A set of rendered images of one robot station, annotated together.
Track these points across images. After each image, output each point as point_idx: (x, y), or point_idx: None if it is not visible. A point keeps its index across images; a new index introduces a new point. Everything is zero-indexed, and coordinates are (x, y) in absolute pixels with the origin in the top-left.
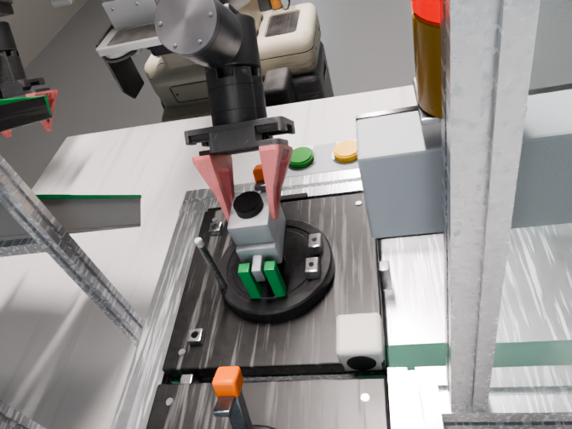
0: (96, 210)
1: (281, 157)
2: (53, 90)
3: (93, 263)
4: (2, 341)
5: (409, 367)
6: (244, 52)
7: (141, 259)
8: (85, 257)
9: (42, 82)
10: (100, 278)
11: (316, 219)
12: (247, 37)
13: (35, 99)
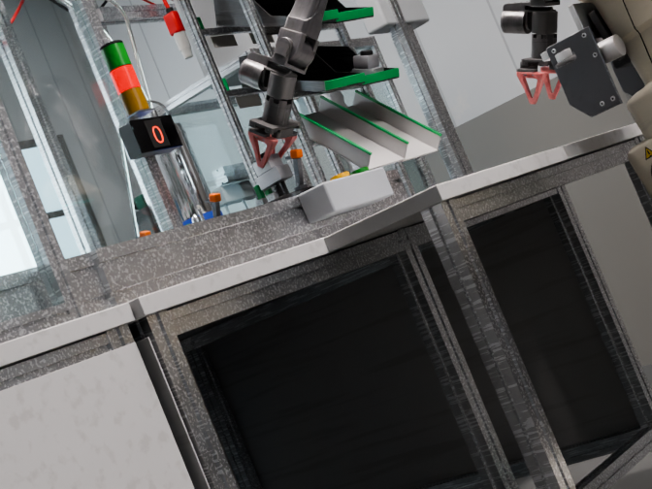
0: (341, 145)
1: (252, 138)
2: (536, 73)
3: (313, 163)
4: None
5: None
6: (267, 88)
7: None
8: (310, 158)
9: (540, 64)
10: (315, 173)
11: None
12: (269, 81)
13: (320, 81)
